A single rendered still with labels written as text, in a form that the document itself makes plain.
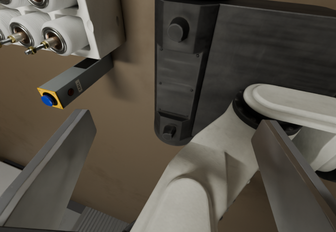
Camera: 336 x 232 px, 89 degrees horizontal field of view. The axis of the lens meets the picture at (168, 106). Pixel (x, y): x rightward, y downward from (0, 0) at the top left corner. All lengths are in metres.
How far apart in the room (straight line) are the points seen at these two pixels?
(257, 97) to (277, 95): 0.04
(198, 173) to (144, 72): 0.61
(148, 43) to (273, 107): 0.51
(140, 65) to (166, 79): 0.27
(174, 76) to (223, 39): 0.16
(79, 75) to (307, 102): 0.66
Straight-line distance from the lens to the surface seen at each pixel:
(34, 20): 0.68
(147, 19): 0.69
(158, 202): 0.22
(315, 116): 0.41
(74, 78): 0.68
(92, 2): 0.60
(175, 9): 0.43
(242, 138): 0.35
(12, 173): 3.25
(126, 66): 0.82
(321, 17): 0.49
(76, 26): 0.61
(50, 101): 0.65
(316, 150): 0.46
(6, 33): 0.76
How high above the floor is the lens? 0.62
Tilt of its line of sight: 47 degrees down
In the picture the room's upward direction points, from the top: 153 degrees counter-clockwise
